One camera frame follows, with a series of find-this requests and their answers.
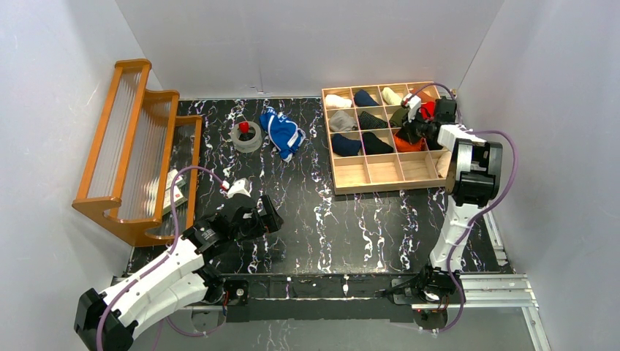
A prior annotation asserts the white box red label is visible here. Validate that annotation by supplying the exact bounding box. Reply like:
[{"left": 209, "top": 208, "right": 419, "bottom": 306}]
[{"left": 165, "top": 169, "right": 186, "bottom": 192}]

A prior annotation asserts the blue underwear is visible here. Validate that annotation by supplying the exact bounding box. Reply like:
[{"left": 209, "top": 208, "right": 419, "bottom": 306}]
[{"left": 260, "top": 107, "right": 306, "bottom": 163}]

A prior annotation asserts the black rolled cloth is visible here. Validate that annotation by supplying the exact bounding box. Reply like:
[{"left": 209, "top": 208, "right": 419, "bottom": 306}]
[
  {"left": 362, "top": 132, "right": 394, "bottom": 155},
  {"left": 426, "top": 138, "right": 444, "bottom": 151}
]

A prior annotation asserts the red rolled cloth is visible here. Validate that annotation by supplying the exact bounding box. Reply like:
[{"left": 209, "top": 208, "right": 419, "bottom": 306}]
[{"left": 420, "top": 101, "right": 436, "bottom": 121}]

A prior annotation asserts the olive rolled cloth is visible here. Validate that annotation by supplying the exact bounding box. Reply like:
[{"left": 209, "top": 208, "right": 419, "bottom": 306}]
[{"left": 389, "top": 107, "right": 409, "bottom": 128}]

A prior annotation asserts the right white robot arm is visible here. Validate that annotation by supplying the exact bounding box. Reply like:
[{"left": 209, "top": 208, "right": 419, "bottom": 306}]
[{"left": 401, "top": 93, "right": 503, "bottom": 296}]

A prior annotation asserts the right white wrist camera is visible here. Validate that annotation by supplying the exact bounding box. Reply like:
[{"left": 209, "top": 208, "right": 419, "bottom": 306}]
[{"left": 401, "top": 93, "right": 422, "bottom": 122}]

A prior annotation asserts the white rolled cloth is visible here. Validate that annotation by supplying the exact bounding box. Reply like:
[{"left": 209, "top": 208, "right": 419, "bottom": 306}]
[{"left": 323, "top": 94, "right": 353, "bottom": 110}]

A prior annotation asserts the orange underwear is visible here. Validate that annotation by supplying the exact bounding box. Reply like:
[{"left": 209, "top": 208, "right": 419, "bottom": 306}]
[{"left": 393, "top": 134, "right": 426, "bottom": 153}]

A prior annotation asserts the wooden acrylic tiered rack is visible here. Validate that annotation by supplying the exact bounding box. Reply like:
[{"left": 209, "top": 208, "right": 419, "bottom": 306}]
[{"left": 72, "top": 58, "right": 203, "bottom": 247}]

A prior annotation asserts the grey rolled cloth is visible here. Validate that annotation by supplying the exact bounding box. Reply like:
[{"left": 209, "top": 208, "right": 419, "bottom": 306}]
[{"left": 328, "top": 110, "right": 358, "bottom": 132}]

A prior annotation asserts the wooden compartment organizer box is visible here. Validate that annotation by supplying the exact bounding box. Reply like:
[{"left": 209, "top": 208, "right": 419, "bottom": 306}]
[{"left": 322, "top": 81, "right": 456, "bottom": 195}]

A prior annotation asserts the rust orange rolled cloth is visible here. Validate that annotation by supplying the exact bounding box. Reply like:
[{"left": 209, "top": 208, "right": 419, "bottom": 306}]
[{"left": 417, "top": 91, "right": 436, "bottom": 103}]

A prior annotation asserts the clear tape roll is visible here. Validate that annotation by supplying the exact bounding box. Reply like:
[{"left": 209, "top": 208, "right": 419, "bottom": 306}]
[{"left": 230, "top": 121, "right": 262, "bottom": 154}]

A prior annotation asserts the black rolled cloth right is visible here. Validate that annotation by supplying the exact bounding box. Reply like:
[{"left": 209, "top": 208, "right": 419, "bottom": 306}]
[{"left": 426, "top": 138, "right": 444, "bottom": 151}]

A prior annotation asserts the dark patterned rolled cloth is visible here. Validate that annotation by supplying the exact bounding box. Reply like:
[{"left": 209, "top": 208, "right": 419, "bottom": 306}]
[{"left": 358, "top": 111, "right": 389, "bottom": 130}]

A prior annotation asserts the black rolled cloth middle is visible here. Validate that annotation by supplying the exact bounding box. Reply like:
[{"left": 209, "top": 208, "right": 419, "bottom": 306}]
[{"left": 362, "top": 132, "right": 394, "bottom": 155}]

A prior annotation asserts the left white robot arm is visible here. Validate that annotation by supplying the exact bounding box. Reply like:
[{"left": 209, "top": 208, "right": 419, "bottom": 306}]
[{"left": 73, "top": 194, "right": 284, "bottom": 350}]

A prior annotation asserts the small red cap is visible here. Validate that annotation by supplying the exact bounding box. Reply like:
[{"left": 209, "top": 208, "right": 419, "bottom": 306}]
[{"left": 238, "top": 121, "right": 250, "bottom": 134}]

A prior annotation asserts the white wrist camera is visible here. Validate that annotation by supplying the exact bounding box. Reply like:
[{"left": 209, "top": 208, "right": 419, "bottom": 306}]
[
  {"left": 221, "top": 178, "right": 251, "bottom": 199},
  {"left": 401, "top": 93, "right": 422, "bottom": 122}
]

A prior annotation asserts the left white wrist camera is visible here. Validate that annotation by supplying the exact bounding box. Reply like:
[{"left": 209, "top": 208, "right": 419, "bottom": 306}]
[{"left": 221, "top": 178, "right": 251, "bottom": 199}]

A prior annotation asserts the beige rolled cloth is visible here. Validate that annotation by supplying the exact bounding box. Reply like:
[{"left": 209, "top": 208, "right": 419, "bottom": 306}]
[{"left": 436, "top": 151, "right": 452, "bottom": 178}]

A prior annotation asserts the cream rolled cloth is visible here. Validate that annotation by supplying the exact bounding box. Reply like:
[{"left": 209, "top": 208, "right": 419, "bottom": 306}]
[{"left": 381, "top": 86, "right": 403, "bottom": 105}]

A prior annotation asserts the navy rolled cloth top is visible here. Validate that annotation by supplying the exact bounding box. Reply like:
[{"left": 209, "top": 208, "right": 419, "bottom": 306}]
[{"left": 353, "top": 89, "right": 379, "bottom": 107}]

